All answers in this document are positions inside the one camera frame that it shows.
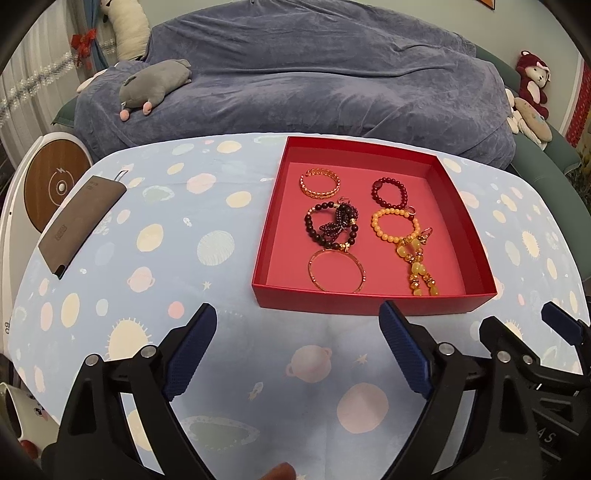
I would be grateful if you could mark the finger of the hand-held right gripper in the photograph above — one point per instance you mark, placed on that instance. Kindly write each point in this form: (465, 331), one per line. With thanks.
(563, 323)
(496, 334)

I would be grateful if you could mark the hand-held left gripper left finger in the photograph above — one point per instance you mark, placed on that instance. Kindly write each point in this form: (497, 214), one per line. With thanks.
(194, 350)

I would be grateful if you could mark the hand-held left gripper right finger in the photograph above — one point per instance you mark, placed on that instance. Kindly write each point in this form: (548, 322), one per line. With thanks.
(404, 346)

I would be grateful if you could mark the small gold hoop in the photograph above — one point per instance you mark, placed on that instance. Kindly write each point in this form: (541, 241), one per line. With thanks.
(427, 232)

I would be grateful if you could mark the thin gold bangle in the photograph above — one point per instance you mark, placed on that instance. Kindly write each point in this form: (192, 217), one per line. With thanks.
(311, 272)

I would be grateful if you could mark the red shallow box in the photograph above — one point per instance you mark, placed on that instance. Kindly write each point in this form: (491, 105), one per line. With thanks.
(286, 265)

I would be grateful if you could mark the person's left hand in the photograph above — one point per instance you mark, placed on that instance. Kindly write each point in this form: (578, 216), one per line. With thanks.
(281, 473)

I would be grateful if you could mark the light blue planet-print tablecloth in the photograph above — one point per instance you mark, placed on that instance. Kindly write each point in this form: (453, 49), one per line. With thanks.
(184, 277)

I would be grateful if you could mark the green sofa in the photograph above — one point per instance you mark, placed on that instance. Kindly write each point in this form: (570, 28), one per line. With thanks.
(540, 161)

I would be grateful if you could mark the brown leather pouch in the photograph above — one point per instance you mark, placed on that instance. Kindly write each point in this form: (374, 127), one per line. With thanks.
(78, 221)

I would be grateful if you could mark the white face-print mug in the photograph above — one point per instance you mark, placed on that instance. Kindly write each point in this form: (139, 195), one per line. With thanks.
(32, 415)

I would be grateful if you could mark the cream plush toy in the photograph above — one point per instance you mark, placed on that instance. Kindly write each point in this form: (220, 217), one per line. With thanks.
(531, 120)

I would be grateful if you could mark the round white wood-top device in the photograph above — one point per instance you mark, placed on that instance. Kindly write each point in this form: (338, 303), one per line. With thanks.
(55, 184)

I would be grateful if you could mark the red monkey plush toy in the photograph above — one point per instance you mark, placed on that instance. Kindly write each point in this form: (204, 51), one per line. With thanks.
(531, 78)

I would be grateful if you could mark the grey plush toy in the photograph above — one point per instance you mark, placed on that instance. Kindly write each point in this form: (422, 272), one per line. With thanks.
(157, 81)

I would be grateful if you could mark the blue-grey blanket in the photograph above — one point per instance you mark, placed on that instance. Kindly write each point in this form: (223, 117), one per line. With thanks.
(323, 69)

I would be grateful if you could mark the white curtain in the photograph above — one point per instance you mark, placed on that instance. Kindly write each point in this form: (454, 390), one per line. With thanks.
(27, 92)

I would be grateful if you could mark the white plush toy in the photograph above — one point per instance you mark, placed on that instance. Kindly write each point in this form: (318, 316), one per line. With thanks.
(129, 32)

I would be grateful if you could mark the red bow decoration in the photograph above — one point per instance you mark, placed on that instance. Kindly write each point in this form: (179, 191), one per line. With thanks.
(83, 41)

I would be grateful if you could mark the red-bordered wall poster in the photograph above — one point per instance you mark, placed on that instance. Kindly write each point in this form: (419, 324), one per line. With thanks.
(579, 115)

